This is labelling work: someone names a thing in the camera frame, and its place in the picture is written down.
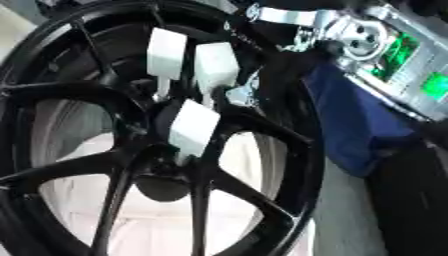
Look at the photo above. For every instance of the black round object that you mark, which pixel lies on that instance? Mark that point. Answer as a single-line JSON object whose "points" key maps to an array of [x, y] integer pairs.
{"points": [[414, 200]]}

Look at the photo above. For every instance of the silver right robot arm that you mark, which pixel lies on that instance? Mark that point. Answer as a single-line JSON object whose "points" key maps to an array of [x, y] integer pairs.
{"points": [[402, 63]]}

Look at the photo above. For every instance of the black spoked wheel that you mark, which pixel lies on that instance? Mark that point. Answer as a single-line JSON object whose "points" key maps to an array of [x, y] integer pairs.
{"points": [[81, 165]]}

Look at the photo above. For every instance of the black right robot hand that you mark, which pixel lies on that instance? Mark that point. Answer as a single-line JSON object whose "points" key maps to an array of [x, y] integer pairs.
{"points": [[289, 66]]}

